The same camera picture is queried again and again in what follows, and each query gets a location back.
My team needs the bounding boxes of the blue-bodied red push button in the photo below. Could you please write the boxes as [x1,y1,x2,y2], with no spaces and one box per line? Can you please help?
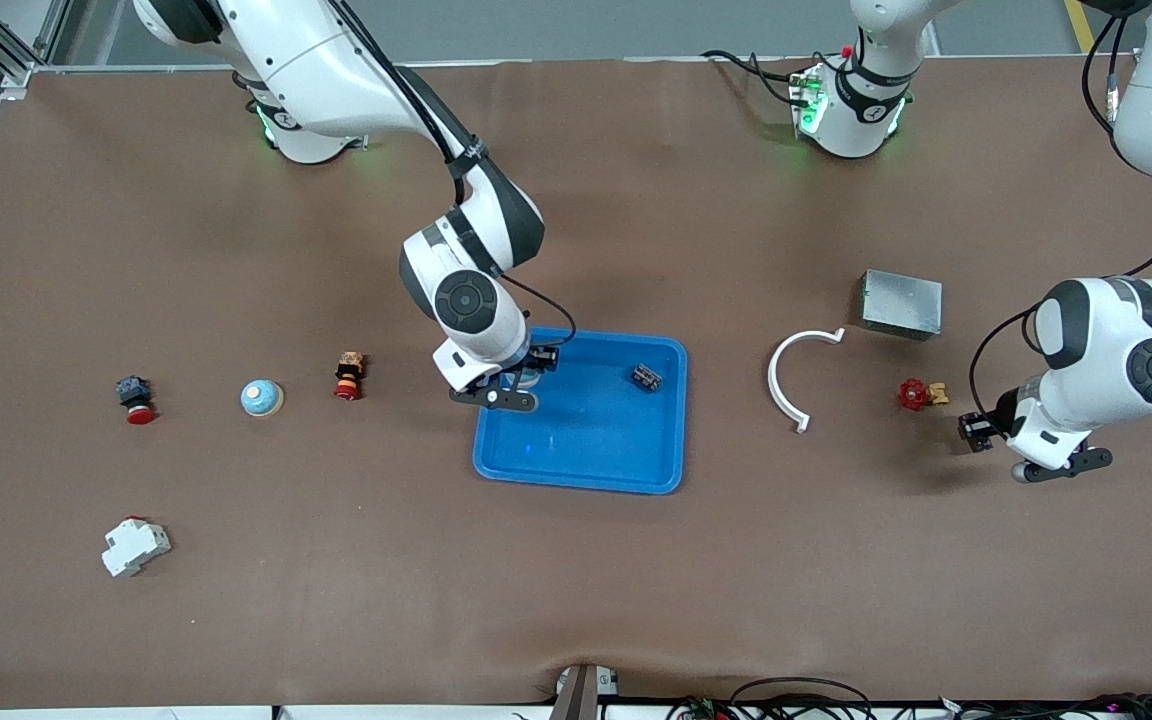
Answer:
[116,375,158,426]

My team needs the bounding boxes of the orange-bodied emergency stop button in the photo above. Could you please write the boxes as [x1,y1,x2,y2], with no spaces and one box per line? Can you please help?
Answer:
[333,351,367,402]

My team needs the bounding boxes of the brass valve red handwheel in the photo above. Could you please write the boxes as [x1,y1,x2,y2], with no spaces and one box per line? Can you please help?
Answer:
[897,377,950,412]

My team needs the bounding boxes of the grey metal box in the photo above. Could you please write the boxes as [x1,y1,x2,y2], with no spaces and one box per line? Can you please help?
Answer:
[859,268,944,342]

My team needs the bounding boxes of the white curved pipe clamp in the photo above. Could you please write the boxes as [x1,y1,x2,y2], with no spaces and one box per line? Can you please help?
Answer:
[767,327,846,434]

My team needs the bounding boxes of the grey metal post bracket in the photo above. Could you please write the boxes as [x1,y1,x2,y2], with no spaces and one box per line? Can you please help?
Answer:
[551,665,622,720]

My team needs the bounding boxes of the aluminium frame profile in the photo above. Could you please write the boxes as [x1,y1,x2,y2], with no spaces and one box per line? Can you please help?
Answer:
[0,0,72,101]

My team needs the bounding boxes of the black left base cables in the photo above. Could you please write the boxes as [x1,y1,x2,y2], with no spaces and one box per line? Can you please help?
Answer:
[701,48,817,106]

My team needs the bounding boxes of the white circuit breaker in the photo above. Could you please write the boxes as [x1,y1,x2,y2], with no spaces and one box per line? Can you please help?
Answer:
[101,516,173,579]

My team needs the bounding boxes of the brown table mat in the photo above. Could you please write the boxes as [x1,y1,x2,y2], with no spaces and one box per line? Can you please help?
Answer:
[0,55,1152,713]

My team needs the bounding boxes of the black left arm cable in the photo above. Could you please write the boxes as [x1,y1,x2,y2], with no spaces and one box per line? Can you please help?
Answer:
[969,15,1152,421]

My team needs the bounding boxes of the black cable bundle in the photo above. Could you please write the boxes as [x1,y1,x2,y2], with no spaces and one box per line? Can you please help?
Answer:
[966,693,1152,720]

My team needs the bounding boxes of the blue plastic tray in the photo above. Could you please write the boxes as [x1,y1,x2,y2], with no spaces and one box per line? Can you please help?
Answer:
[472,325,689,496]

